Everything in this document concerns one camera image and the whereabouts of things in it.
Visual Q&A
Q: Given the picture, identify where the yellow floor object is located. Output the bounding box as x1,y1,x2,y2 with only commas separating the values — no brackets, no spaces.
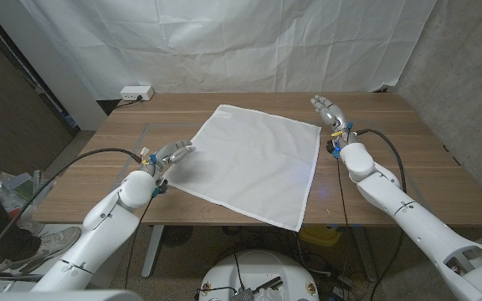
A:
299,225,342,247

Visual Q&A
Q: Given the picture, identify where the white cloth napkin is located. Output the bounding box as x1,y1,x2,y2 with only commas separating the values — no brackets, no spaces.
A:
165,104,322,232

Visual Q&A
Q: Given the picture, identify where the thin black left wrist cable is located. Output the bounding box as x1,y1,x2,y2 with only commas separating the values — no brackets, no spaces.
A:
124,195,155,290

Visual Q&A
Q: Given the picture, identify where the white robot torso edge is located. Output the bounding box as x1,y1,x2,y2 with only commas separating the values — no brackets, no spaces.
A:
0,289,144,301

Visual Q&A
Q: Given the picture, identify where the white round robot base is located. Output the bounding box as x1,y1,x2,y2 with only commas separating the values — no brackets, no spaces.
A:
198,249,320,301

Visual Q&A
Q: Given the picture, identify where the grey table leg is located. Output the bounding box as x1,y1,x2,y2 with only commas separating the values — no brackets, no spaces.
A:
351,227,378,282

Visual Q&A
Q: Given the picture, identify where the white wrinkled backdrop sheet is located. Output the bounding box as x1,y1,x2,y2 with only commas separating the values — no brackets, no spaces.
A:
17,0,438,101

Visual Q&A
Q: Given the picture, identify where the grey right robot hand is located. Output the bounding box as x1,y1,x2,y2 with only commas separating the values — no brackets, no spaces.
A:
310,94,357,147

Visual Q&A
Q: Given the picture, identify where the clear plastic bag clutter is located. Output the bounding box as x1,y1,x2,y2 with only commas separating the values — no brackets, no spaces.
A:
0,169,56,222

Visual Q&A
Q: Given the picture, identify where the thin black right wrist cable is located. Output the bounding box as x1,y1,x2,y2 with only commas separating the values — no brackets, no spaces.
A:
335,156,351,236

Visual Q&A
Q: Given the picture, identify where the white table leg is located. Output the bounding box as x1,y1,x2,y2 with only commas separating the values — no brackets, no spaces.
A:
141,224,165,278

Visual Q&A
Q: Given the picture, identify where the white power strip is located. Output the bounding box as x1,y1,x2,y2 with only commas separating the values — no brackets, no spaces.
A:
120,85,156,102

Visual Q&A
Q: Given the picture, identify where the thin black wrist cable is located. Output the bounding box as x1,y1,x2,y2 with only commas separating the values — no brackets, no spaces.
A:
335,156,351,236
124,195,155,290

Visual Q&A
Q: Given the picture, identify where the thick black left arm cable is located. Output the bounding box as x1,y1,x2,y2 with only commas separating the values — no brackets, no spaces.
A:
0,147,144,273

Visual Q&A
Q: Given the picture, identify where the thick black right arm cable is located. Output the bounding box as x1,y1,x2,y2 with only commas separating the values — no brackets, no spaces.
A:
354,128,408,194

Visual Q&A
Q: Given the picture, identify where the black power strip cord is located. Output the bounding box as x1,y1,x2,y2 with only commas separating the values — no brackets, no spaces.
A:
114,95,142,109

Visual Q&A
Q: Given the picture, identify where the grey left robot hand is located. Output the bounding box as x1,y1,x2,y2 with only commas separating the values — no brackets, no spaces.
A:
144,140,197,183

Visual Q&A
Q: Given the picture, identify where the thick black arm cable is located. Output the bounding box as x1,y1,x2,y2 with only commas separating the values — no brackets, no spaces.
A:
354,128,408,194
0,147,144,273

